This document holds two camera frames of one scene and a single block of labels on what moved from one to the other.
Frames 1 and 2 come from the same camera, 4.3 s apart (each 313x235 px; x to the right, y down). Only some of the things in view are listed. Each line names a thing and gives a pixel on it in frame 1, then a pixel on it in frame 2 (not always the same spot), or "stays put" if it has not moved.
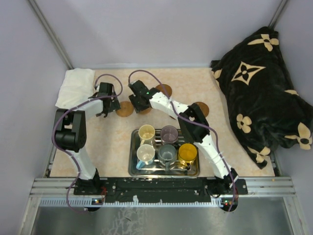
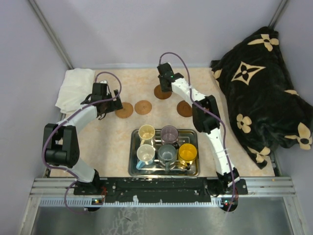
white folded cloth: (77, 86) stays put
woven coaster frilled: (126, 109) stays put
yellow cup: (187, 153) stays put
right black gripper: (133, 100) → (163, 89)
